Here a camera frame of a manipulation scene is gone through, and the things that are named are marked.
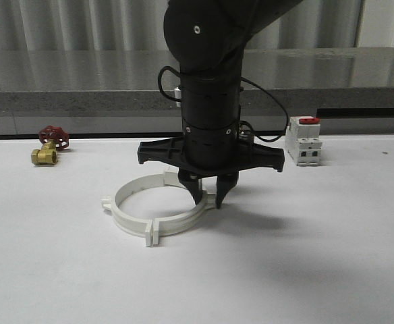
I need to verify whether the grey stone ledge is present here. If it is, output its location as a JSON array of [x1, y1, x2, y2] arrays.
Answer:
[[0, 48, 394, 117]]

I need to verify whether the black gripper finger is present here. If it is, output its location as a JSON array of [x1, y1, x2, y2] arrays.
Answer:
[[215, 172, 239, 209], [178, 170, 202, 205]]

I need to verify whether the brass valve red handwheel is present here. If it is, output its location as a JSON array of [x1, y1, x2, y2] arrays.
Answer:
[[31, 126, 69, 165]]

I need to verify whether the white half pipe clamp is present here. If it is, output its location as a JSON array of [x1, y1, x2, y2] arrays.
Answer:
[[146, 171, 215, 246], [101, 170, 177, 246]]

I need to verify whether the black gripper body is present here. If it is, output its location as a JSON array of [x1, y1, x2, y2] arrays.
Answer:
[[138, 85, 285, 178]]

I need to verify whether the white circuit breaker red switch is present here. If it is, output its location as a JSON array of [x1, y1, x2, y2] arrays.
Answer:
[[285, 116, 322, 166]]

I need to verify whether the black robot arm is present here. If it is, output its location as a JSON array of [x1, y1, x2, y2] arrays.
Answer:
[[138, 1, 296, 205]]

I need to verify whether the black cable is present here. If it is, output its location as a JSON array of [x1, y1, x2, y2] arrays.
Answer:
[[157, 65, 289, 143]]

